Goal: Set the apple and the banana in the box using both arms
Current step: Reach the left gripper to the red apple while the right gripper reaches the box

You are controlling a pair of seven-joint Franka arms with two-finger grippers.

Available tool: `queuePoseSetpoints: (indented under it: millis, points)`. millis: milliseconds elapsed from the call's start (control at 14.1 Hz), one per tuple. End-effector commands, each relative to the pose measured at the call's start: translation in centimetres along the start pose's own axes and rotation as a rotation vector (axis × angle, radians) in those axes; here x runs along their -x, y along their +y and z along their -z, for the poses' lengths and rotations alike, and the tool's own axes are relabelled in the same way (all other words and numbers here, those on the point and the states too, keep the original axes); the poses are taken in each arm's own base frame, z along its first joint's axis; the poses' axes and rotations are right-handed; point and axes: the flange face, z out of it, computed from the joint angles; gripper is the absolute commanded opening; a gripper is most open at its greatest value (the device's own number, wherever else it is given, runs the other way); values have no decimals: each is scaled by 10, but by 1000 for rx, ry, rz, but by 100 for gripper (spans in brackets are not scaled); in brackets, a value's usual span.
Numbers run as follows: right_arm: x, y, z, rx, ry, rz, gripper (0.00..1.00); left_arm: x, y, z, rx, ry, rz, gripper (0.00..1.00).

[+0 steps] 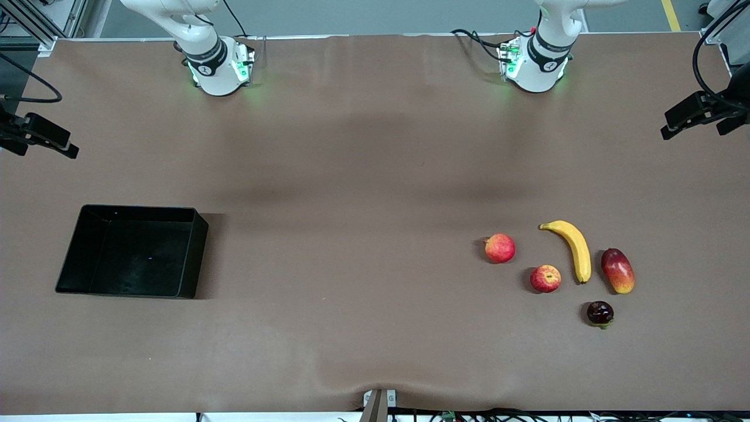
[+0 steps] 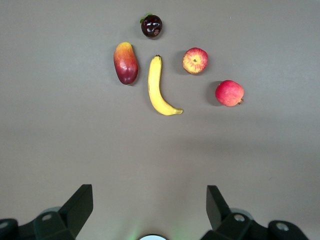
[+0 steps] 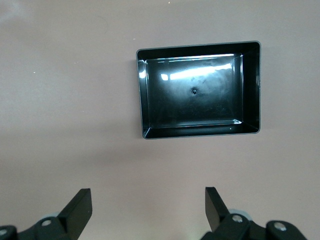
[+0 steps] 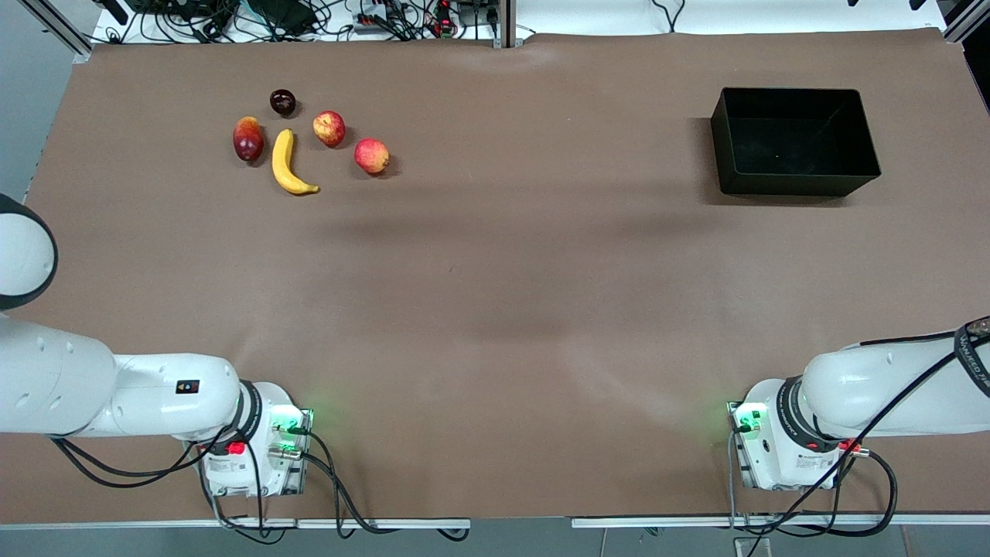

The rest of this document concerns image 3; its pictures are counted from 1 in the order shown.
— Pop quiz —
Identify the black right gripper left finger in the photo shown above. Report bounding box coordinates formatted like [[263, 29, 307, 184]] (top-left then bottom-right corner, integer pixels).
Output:
[[0, 188, 93, 240]]

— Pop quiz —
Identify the black plastic box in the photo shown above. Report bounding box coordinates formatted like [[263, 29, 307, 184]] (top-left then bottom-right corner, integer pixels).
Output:
[[135, 40, 262, 140]]

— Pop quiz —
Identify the brown table cover sheet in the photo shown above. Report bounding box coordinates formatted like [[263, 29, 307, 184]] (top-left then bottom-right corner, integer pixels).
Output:
[[0, 0, 320, 240]]

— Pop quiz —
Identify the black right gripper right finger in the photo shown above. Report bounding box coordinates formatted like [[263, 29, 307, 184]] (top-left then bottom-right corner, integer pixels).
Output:
[[201, 186, 308, 240]]

